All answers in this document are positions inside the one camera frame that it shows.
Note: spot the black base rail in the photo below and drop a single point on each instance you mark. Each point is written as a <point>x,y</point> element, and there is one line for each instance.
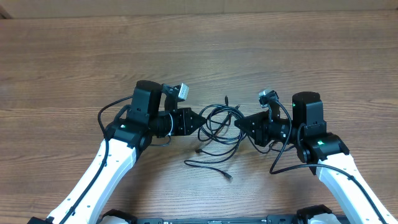
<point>313,214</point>

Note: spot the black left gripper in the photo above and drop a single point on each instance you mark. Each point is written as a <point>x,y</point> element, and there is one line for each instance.
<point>184,127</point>

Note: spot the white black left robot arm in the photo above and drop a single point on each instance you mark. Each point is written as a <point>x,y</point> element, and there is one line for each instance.
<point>153,112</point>

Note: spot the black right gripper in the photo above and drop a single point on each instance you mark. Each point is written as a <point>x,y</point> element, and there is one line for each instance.
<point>260,132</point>

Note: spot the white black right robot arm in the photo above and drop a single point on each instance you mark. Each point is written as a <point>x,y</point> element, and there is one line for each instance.
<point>324,153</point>

